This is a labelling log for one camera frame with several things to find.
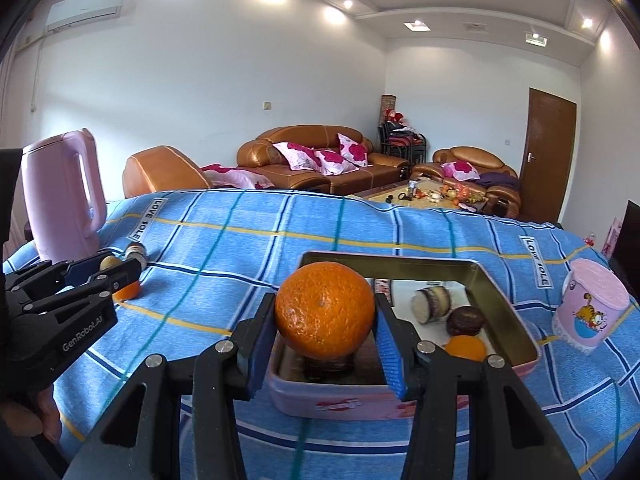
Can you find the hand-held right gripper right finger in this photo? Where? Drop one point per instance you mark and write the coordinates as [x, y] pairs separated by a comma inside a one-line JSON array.
[[387, 355]]

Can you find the ceiling vent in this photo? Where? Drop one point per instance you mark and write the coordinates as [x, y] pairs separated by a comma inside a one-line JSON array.
[[475, 25]]

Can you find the pink cartoon cup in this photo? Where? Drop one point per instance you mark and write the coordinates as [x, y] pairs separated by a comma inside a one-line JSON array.
[[590, 305]]

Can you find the round dark purple fruit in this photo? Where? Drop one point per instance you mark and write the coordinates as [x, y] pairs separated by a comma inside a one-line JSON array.
[[466, 321]]

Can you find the wooden coffee table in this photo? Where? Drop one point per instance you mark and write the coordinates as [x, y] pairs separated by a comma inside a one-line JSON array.
[[375, 196]]

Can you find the small brown pear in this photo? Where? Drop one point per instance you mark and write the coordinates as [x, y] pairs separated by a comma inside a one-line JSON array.
[[109, 262]]

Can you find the large orange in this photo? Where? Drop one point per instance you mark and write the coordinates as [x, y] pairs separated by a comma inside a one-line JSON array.
[[325, 310]]

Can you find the large cut purple fruit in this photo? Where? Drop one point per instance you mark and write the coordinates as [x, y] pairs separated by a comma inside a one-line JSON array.
[[430, 304]]

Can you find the pink tin box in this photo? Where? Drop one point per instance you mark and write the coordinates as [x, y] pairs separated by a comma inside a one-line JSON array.
[[350, 402]]

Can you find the white air conditioner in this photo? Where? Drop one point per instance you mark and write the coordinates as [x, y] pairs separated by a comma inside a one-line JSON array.
[[82, 7]]

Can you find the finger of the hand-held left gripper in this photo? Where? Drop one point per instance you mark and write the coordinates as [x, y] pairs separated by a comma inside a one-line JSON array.
[[120, 272], [75, 271]]

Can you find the red plush toys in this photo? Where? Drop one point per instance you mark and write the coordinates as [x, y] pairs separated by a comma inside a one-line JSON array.
[[395, 117]]

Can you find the metal can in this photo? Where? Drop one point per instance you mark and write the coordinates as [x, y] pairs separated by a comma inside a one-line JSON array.
[[412, 188]]

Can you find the brown leather chair back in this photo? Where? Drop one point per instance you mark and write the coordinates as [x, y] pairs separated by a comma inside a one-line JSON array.
[[160, 170]]

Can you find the purple cloth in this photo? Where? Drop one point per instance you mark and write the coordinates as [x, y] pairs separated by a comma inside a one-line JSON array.
[[500, 181]]

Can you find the orange leather armchair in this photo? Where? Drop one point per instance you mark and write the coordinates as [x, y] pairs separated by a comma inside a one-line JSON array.
[[467, 154]]

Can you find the brown wooden door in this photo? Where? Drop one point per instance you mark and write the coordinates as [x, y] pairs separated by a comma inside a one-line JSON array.
[[547, 160]]

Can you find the stacked black chairs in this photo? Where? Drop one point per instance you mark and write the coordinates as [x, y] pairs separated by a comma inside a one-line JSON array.
[[400, 145]]

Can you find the pink floral pillow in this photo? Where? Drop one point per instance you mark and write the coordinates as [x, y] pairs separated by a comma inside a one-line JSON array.
[[462, 170], [295, 156], [332, 161], [354, 150]]

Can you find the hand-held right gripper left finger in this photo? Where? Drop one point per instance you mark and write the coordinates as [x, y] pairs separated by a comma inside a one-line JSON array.
[[257, 360]]

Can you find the orange leather sofa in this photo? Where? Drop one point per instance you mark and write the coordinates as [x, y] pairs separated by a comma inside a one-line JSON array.
[[380, 170]]

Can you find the printed paper sheet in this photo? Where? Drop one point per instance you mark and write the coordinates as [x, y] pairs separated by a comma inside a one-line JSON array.
[[402, 300]]

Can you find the fruit pile on plate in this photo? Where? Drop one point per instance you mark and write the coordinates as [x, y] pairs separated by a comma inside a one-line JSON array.
[[460, 191]]

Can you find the square ceiling light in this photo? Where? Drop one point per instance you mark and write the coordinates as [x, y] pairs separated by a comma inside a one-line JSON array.
[[416, 25], [536, 37]]

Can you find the tall patterned tube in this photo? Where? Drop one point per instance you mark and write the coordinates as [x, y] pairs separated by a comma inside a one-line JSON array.
[[388, 107]]

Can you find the blue plaid cloth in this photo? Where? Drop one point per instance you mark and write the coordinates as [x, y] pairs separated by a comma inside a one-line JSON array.
[[225, 260]]

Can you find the person's left hand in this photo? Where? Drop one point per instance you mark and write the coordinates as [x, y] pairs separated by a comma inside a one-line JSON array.
[[47, 412]]

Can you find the pink electric kettle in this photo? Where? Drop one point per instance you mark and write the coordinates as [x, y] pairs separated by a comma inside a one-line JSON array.
[[55, 200]]

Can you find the black television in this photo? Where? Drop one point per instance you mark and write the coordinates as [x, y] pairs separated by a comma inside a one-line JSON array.
[[629, 235]]

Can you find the small orange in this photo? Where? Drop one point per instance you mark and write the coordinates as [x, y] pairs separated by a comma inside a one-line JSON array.
[[129, 291], [465, 349]]

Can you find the pink gift bag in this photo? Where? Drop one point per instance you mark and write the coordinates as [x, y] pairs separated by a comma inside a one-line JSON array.
[[611, 237]]

